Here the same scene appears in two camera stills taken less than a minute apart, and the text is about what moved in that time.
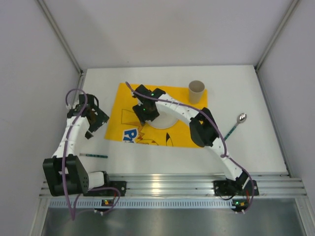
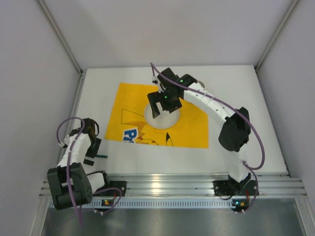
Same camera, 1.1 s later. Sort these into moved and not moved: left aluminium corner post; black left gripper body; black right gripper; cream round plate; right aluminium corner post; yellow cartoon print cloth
Moved: black right gripper; black left gripper body
Not moved: left aluminium corner post; cream round plate; yellow cartoon print cloth; right aluminium corner post
